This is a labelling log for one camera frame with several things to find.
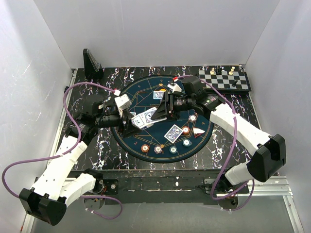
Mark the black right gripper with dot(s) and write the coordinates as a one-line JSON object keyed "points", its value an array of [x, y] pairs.
{"points": [[161, 111]]}

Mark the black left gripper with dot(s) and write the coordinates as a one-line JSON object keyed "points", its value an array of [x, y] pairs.
{"points": [[129, 128]]}

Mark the blue playing card box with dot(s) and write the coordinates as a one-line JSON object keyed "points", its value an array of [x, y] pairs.
{"points": [[139, 121]]}

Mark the deck of playing cards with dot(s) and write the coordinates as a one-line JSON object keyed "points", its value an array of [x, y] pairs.
{"points": [[148, 114]]}

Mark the orange chips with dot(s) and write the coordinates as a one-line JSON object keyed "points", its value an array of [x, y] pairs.
{"points": [[186, 130]]}

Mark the blue white chips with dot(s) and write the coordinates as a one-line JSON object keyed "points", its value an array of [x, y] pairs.
{"points": [[192, 118]]}

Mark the orange poker chip stack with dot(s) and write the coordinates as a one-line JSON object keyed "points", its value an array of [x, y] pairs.
{"points": [[145, 148]]}

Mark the green chips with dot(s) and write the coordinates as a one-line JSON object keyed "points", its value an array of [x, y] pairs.
{"points": [[186, 143]]}

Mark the blue white poker chip stack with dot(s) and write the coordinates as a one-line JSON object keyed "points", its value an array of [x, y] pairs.
{"points": [[158, 149]]}

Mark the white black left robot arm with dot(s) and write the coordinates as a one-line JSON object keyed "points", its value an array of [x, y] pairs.
{"points": [[48, 198]]}

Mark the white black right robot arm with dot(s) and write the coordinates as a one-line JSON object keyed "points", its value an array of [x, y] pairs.
{"points": [[268, 152]]}

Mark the round blue poker mat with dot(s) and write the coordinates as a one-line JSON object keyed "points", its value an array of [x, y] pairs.
{"points": [[150, 144]]}

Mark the green poker chip stack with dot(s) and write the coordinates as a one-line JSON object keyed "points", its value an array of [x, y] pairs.
{"points": [[173, 150]]}

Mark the black chess piece back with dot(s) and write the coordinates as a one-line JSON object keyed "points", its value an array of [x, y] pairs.
{"points": [[218, 70]]}

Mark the black card holder stand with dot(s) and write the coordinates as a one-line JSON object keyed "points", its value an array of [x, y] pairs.
{"points": [[93, 69]]}

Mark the white chess piece right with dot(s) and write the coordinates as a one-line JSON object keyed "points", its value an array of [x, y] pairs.
{"points": [[231, 71]]}

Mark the black white chess board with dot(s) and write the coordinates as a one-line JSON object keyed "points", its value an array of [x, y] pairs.
{"points": [[224, 81]]}

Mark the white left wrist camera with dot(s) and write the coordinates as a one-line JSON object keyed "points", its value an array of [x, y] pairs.
{"points": [[123, 103]]}

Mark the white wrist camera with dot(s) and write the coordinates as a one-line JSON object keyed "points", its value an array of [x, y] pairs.
{"points": [[123, 103], [175, 88]]}

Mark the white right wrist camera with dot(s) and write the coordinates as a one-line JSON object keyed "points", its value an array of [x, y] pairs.
{"points": [[175, 88]]}

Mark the aluminium rail frame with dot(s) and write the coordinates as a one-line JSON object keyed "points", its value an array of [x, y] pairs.
{"points": [[160, 185]]}

